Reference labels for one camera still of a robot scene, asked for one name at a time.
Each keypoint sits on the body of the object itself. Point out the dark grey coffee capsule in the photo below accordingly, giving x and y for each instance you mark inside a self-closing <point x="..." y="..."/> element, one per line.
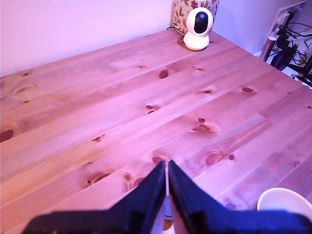
<point x="168" y="207"/>

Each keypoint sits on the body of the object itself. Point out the red cartoon print mug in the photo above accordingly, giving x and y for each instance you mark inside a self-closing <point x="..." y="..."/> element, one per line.
<point x="280" y="197"/>

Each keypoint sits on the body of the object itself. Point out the black device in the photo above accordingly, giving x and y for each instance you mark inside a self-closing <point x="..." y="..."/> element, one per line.
<point x="280" y="59"/>

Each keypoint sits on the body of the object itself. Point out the leaf print tissue box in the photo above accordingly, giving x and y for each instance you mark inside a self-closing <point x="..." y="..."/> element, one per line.
<point x="179" y="14"/>

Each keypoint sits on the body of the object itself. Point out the white plug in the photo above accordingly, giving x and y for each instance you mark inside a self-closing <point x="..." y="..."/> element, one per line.
<point x="282" y="18"/>

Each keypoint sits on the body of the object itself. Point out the black plug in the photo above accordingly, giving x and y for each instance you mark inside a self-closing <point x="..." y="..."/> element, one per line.
<point x="290" y="17"/>

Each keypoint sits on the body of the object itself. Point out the small white round camera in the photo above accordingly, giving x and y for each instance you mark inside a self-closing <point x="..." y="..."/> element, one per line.
<point x="195" y="41"/>

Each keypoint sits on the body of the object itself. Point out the brown round post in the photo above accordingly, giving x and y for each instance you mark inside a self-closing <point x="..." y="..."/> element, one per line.
<point x="268" y="50"/>

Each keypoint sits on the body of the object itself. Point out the white wall socket plate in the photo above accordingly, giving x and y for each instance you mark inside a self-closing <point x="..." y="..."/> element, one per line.
<point x="299" y="6"/>

